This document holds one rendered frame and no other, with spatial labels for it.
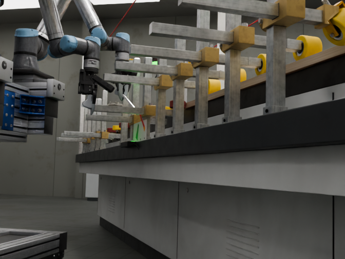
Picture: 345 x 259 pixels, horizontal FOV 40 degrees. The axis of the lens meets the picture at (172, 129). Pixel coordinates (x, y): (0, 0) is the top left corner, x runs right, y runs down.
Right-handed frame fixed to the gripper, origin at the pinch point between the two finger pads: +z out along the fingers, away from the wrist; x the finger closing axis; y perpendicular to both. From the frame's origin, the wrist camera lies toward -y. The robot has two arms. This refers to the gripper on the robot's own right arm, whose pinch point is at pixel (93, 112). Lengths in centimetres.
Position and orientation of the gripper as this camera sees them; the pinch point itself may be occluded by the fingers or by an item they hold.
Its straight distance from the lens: 227.6
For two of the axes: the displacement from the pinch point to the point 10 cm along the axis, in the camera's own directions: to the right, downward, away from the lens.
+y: -9.5, -0.7, -3.0
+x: 3.1, -0.8, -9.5
